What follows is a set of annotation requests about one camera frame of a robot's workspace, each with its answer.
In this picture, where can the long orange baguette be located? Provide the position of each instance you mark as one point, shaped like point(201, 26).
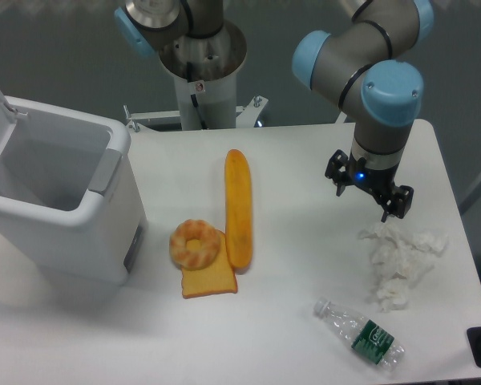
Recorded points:
point(239, 209)

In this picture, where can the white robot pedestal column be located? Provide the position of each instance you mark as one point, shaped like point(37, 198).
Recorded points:
point(204, 72)

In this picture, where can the clear plastic water bottle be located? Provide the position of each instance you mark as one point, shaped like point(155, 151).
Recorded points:
point(367, 339)

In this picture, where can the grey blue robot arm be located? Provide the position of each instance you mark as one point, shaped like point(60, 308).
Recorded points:
point(357, 70)

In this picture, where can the orange toast slice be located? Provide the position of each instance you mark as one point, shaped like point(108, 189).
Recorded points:
point(217, 278)

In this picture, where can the white base bracket frame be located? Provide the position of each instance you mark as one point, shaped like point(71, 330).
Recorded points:
point(248, 116)

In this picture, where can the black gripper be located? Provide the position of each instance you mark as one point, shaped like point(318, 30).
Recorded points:
point(373, 174)

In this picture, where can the white trash can body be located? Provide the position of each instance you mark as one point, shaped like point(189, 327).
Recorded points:
point(68, 196)

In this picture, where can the crumpled white tissue paper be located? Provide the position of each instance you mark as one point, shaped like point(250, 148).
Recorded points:
point(399, 260)

